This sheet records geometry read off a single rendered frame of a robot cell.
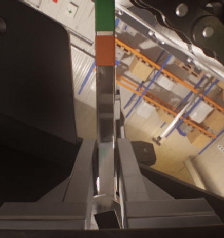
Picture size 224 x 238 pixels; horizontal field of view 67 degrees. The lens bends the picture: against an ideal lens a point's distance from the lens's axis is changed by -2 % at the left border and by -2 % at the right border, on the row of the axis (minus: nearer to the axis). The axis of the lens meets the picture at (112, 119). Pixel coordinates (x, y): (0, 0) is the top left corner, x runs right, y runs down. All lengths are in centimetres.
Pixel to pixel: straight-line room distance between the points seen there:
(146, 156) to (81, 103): 998
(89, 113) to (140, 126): 332
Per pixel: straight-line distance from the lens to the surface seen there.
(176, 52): 119
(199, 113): 1014
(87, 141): 15
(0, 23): 21
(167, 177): 30
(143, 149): 39
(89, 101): 1022
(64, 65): 18
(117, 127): 29
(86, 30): 925
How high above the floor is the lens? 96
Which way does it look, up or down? 26 degrees up
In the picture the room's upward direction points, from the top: 146 degrees counter-clockwise
